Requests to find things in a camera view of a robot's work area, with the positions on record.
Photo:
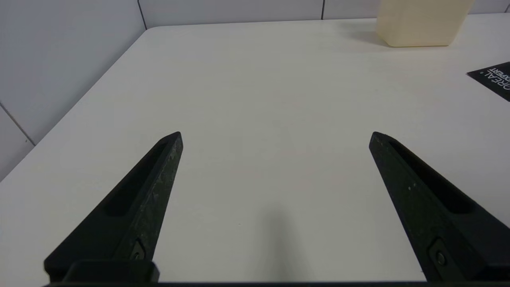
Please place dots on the black L'Oreal cosmetic tube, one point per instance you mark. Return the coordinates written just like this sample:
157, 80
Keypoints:
498, 77

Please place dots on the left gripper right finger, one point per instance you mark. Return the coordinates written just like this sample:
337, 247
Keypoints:
430, 207

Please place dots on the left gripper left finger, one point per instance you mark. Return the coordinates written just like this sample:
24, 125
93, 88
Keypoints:
131, 223

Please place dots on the cream white open box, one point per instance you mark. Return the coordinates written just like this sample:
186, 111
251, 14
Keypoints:
422, 24

